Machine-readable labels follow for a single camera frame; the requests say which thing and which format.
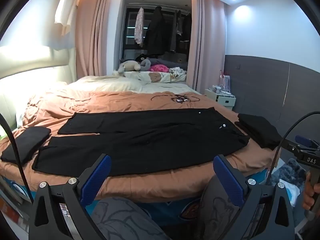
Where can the cream pillow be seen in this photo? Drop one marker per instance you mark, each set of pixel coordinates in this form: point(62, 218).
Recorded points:
point(105, 82)

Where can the black pants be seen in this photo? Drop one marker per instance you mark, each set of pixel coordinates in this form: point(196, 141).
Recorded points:
point(260, 130)
point(25, 142)
point(150, 140)

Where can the grey plush toy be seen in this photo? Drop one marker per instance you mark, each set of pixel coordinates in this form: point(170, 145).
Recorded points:
point(145, 63)

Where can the beige plush toy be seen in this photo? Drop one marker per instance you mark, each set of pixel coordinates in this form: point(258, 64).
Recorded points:
point(128, 65)

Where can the pink curtain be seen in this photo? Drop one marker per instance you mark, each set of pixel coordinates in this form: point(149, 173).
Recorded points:
point(207, 42)
point(92, 35)

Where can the white hanging garment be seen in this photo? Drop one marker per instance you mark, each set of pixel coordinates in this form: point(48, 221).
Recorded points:
point(66, 7)

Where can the floral hanging garment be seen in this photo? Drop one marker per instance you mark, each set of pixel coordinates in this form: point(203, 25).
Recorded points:
point(139, 27)

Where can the orange blanket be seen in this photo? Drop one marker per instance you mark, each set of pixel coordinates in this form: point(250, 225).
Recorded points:
point(125, 102)

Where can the person's right leg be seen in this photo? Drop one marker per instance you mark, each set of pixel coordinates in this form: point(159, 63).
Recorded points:
point(215, 210)

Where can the pink fluffy cloth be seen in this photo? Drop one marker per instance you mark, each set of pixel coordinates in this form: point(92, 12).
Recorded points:
point(158, 68)

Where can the person's leg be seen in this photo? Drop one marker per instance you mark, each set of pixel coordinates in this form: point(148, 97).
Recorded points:
point(120, 220)
point(215, 210)

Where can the bear print pillow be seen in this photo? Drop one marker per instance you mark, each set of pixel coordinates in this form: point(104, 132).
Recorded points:
point(155, 77)

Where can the black hanging coat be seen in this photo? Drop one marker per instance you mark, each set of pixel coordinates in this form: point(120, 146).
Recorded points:
point(156, 32)

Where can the grey fluffy rug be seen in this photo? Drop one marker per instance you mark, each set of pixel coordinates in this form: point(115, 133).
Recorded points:
point(290, 170)

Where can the white patterned cloth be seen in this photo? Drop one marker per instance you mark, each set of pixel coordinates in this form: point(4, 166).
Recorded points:
point(178, 71)

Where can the person's left leg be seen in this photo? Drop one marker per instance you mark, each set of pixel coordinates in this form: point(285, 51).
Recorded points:
point(120, 220)

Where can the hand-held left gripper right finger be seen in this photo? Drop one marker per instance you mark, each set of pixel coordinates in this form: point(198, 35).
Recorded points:
point(228, 180)

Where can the folded black pants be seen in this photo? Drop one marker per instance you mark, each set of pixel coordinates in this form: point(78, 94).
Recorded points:
point(260, 130)
point(25, 142)

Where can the cream padded headboard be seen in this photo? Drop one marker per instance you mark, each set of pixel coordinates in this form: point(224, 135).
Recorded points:
point(32, 62)

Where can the dark hanging clothes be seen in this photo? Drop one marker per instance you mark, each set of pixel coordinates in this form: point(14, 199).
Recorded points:
point(183, 27)

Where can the blue printed bed sheet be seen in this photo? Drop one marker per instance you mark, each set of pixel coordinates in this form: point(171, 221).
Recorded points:
point(165, 211)

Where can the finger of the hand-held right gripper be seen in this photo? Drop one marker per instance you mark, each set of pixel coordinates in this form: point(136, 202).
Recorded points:
point(303, 140)

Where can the white plastic bag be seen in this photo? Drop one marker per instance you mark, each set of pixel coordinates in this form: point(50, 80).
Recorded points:
point(292, 192)

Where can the dark grey cushion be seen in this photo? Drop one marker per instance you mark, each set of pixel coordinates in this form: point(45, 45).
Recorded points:
point(170, 62)

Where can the black plush toy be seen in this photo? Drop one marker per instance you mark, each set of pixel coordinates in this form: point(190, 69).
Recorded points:
point(142, 57)

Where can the white nightstand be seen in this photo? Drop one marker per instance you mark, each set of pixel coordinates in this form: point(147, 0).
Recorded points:
point(225, 101)

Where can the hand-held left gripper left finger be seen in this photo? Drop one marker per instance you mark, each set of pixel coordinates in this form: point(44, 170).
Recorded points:
point(96, 180)

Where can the person's right hand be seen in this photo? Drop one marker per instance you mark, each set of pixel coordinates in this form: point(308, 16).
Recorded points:
point(307, 195)

